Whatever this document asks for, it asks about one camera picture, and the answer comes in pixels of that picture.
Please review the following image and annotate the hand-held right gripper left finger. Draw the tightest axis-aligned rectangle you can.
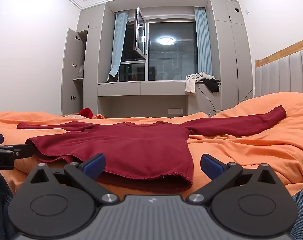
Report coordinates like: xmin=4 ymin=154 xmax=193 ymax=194
xmin=28 ymin=153 xmax=120 ymax=204

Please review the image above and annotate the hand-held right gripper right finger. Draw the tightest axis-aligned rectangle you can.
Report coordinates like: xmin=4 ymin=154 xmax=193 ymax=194
xmin=186 ymin=154 xmax=279 ymax=204

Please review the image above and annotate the dark red long-sleeve shirt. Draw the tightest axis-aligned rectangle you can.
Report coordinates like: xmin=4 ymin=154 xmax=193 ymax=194
xmin=17 ymin=105 xmax=287 ymax=189

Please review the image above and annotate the orange bed cover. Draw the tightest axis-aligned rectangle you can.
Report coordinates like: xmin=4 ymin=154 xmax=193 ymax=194
xmin=0 ymin=91 xmax=303 ymax=205

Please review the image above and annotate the person's left leg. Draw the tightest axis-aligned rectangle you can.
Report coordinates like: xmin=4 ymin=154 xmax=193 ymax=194
xmin=0 ymin=169 xmax=15 ymax=240

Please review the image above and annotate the red plush item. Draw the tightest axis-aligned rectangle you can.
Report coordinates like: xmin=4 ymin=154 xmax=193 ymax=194
xmin=78 ymin=108 xmax=93 ymax=118

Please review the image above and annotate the black garment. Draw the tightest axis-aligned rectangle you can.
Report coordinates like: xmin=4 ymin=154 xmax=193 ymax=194
xmin=203 ymin=79 xmax=220 ymax=92

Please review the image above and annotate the white garment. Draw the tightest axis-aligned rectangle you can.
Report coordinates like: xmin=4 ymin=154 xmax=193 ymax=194
xmin=185 ymin=72 xmax=215 ymax=94

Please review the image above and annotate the grey open wardrobe door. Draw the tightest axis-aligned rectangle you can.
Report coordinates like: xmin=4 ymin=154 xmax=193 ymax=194
xmin=61 ymin=28 xmax=88 ymax=115

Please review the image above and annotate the grey window seat drawer unit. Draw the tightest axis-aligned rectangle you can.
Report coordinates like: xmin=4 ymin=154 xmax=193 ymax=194
xmin=97 ymin=80 xmax=222 ymax=97

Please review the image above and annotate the grey wardrobe with open shelves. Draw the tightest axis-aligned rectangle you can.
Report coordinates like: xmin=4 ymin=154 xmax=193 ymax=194
xmin=76 ymin=2 xmax=114 ymax=117

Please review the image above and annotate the grey wardrobe with round hole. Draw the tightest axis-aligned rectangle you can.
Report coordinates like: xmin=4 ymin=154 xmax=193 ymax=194
xmin=209 ymin=0 xmax=253 ymax=113

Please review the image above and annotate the large window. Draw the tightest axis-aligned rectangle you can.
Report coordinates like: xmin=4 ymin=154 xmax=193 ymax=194
xmin=119 ymin=19 xmax=199 ymax=82

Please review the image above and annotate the light blue curtain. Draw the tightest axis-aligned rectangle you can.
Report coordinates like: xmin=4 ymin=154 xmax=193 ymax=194
xmin=108 ymin=11 xmax=128 ymax=82
xmin=194 ymin=7 xmax=213 ymax=77

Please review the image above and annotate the open window sash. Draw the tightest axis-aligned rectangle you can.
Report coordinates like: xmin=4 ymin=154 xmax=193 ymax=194
xmin=134 ymin=7 xmax=148 ymax=55

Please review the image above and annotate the black cable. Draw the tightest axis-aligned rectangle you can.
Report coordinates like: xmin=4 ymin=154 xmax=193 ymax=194
xmin=195 ymin=74 xmax=255 ymax=117

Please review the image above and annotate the grey padded headboard wooden frame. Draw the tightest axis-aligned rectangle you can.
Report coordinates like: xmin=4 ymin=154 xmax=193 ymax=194
xmin=255 ymin=36 xmax=303 ymax=98

